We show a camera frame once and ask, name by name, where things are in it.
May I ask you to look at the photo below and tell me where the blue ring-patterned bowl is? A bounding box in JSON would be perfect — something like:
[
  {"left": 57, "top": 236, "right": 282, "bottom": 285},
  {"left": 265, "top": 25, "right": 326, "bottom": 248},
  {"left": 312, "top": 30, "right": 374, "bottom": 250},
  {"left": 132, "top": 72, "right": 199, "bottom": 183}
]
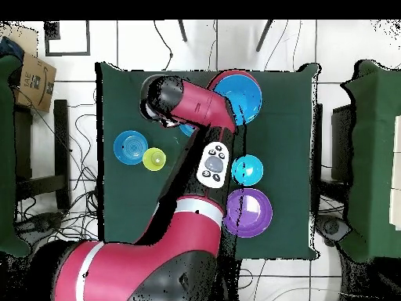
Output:
[
  {"left": 113, "top": 129, "right": 149, "bottom": 165},
  {"left": 179, "top": 123, "right": 197, "bottom": 138}
]

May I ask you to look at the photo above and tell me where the yellow cup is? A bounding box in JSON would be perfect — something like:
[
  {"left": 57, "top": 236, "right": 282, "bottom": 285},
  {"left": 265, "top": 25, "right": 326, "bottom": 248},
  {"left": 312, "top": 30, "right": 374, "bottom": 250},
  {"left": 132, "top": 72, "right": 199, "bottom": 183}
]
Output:
[{"left": 142, "top": 147, "right": 168, "bottom": 172}]

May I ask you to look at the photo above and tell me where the large orange bowl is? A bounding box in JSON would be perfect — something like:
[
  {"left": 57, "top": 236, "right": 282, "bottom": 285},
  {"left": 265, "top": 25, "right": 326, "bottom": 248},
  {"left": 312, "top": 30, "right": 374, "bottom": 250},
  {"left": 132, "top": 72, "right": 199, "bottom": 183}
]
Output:
[{"left": 208, "top": 69, "right": 262, "bottom": 92}]

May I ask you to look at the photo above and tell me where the large deep blue bowl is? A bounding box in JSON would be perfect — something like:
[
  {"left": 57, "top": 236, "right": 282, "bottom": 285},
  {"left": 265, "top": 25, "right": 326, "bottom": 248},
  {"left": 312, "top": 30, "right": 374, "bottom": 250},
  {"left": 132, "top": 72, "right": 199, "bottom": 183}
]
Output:
[{"left": 213, "top": 74, "right": 263, "bottom": 127}]

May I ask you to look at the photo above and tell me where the dark green table cloth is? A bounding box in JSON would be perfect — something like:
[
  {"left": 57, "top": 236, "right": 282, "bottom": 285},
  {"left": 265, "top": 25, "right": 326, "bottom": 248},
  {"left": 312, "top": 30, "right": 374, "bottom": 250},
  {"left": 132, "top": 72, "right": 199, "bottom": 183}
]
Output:
[{"left": 94, "top": 61, "right": 322, "bottom": 262}]

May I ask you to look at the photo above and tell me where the black tripod leg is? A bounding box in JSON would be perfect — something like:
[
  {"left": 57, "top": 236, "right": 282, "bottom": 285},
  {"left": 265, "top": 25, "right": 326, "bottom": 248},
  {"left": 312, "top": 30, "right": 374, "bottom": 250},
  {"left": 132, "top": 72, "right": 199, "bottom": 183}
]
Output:
[
  {"left": 177, "top": 20, "right": 188, "bottom": 42},
  {"left": 255, "top": 20, "right": 273, "bottom": 53}
]

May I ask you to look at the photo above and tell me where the small light blue bowl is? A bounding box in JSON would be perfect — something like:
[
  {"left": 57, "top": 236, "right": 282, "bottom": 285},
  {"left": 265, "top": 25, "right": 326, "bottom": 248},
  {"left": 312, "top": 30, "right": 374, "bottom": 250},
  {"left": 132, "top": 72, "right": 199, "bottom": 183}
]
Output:
[{"left": 230, "top": 154, "right": 264, "bottom": 187}]

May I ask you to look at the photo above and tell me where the purple bowl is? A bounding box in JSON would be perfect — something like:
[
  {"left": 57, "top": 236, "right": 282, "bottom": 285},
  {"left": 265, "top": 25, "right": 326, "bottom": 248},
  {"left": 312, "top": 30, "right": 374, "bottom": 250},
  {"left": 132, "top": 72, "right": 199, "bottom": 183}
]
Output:
[{"left": 222, "top": 187, "right": 273, "bottom": 238}]

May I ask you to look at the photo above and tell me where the cardboard box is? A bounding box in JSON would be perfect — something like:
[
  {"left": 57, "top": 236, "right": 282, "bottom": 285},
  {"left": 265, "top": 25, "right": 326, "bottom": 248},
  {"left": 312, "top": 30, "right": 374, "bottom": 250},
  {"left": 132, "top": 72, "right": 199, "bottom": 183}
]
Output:
[{"left": 14, "top": 51, "right": 58, "bottom": 113}]

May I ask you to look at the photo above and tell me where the green cloth side table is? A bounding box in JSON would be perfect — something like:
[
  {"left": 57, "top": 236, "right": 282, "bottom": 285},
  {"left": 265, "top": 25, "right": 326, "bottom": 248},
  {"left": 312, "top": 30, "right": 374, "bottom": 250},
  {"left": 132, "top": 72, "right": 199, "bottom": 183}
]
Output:
[
  {"left": 0, "top": 54, "right": 31, "bottom": 258},
  {"left": 340, "top": 59, "right": 401, "bottom": 263}
]

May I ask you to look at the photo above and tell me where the black furniture piece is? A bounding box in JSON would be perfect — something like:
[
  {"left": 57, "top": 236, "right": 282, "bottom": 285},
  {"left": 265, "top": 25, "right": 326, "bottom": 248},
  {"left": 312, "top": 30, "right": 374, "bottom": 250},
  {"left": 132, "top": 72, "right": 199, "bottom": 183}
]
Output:
[{"left": 331, "top": 104, "right": 354, "bottom": 183}]

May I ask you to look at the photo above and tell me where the dark blue bag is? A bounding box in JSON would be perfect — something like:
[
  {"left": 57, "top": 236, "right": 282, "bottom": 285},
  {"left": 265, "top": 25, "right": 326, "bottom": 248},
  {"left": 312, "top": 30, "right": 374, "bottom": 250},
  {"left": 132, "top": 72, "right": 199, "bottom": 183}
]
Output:
[{"left": 0, "top": 36, "right": 25, "bottom": 62}]

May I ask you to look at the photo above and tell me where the white board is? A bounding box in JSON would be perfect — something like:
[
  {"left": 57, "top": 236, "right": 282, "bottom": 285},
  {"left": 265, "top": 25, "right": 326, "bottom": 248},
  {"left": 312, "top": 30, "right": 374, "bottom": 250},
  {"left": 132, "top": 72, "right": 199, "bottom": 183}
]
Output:
[{"left": 388, "top": 114, "right": 401, "bottom": 227}]

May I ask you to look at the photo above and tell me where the thin black floor cable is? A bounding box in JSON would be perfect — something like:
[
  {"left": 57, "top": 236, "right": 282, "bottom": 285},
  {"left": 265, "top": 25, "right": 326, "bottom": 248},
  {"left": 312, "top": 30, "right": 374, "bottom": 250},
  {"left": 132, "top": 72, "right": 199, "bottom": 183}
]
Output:
[{"left": 153, "top": 20, "right": 174, "bottom": 71}]

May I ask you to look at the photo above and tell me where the black stool frame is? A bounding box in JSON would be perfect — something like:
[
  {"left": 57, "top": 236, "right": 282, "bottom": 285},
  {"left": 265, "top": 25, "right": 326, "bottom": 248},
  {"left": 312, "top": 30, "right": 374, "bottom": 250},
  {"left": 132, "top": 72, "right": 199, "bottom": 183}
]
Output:
[{"left": 14, "top": 99, "right": 71, "bottom": 211}]

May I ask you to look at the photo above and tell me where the black square floor frame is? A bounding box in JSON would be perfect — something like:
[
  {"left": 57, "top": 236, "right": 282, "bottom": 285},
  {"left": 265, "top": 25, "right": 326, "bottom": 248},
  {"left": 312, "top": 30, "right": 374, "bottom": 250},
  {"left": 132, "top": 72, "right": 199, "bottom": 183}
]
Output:
[{"left": 44, "top": 20, "right": 91, "bottom": 56}]

